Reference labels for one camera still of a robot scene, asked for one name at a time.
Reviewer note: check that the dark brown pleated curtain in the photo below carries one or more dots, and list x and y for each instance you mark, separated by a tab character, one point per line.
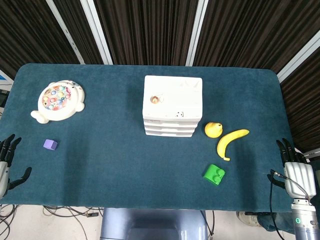
150	25

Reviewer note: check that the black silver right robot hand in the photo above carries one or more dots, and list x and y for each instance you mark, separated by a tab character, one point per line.
298	177

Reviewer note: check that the white shoe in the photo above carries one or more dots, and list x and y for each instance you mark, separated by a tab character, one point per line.
250	220

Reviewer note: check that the white metal frame post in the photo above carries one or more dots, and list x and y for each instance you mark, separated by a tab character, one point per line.
297	58
97	32
196	32
66	32

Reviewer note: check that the yellow toy pear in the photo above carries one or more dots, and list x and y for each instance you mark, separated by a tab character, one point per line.
213	130

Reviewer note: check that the purple cube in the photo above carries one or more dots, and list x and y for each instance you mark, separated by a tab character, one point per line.
50	145

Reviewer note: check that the yellow toy banana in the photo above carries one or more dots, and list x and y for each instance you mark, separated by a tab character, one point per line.
225	142

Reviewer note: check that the white die with black dots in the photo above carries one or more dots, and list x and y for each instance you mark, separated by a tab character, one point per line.
179	114

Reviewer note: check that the white fishing game toy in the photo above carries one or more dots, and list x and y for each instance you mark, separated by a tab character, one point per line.
57	102

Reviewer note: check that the white plastic drawer cabinet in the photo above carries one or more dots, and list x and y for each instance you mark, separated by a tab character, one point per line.
172	95

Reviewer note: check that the blue grey right robot arm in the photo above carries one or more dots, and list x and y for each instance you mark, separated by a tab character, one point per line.
306	222

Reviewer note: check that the green building brick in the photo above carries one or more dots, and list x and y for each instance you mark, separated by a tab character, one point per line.
212	173

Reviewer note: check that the clear plastic drawer with dividers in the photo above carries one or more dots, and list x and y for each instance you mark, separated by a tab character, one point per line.
170	121

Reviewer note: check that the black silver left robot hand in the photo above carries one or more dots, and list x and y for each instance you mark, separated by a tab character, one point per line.
4	175

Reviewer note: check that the black power adapter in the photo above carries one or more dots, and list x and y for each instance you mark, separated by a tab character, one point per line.
92	214

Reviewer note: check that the small brass bell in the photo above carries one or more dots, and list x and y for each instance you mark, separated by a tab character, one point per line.
155	99

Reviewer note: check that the teal velvet tablecloth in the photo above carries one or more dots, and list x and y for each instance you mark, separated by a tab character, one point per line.
125	162

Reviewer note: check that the blue grey robot torso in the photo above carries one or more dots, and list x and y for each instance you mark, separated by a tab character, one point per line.
152	225

